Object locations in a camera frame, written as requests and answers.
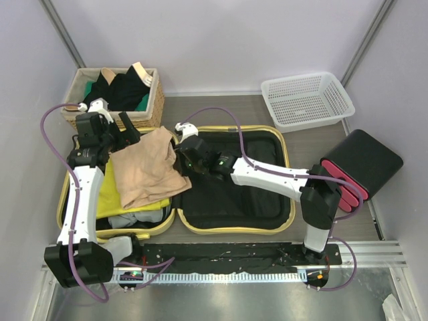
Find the beige item with white tag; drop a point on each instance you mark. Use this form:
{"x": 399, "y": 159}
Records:
{"x": 144, "y": 76}

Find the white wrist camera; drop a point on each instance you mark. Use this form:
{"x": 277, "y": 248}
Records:
{"x": 186, "y": 130}
{"x": 100, "y": 106}

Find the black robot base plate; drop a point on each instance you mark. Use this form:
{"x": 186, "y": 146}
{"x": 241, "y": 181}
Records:
{"x": 228, "y": 258}

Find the white slotted cable duct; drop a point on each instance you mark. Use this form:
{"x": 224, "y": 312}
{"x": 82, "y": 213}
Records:
{"x": 134, "y": 277}

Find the black clothing in basket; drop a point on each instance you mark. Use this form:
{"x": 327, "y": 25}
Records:
{"x": 122, "y": 91}

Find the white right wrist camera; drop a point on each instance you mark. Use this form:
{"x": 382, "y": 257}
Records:
{"x": 186, "y": 130}

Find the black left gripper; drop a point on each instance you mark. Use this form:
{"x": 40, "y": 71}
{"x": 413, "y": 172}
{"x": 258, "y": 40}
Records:
{"x": 132, "y": 135}

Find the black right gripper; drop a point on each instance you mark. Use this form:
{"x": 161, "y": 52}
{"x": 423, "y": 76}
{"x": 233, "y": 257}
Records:
{"x": 181, "y": 156}

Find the white plastic mesh basket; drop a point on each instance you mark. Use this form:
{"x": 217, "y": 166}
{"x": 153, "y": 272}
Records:
{"x": 306, "y": 101}

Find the crumpled white plastic bag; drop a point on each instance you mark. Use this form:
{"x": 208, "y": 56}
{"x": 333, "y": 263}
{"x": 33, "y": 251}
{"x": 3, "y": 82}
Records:
{"x": 392, "y": 310}

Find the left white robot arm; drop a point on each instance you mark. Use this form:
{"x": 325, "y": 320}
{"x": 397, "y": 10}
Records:
{"x": 78, "y": 258}

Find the yellow hard-shell suitcase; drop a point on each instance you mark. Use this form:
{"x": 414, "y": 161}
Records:
{"x": 212, "y": 206}

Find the beige garment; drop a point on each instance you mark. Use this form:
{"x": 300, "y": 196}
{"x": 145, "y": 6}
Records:
{"x": 144, "y": 172}

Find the beige shoe insole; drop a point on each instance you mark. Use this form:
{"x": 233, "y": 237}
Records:
{"x": 72, "y": 108}

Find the black and pink drawer box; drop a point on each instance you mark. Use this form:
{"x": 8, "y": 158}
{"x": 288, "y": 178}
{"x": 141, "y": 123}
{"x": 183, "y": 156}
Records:
{"x": 362, "y": 161}

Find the green cloth in basket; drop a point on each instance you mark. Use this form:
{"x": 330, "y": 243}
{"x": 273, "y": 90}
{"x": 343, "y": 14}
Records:
{"x": 141, "y": 107}

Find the woven wicker basket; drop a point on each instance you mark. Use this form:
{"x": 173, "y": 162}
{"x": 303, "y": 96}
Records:
{"x": 150, "y": 118}

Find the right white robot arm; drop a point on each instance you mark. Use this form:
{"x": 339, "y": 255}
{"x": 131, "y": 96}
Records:
{"x": 317, "y": 192}

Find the grey garment in suitcase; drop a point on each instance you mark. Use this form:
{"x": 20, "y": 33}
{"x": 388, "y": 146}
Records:
{"x": 129, "y": 219}

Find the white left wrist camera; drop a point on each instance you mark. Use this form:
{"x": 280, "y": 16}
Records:
{"x": 100, "y": 106}

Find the yellow polo shirt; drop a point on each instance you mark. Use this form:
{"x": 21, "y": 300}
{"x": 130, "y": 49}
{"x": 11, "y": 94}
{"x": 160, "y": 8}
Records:
{"x": 109, "y": 202}

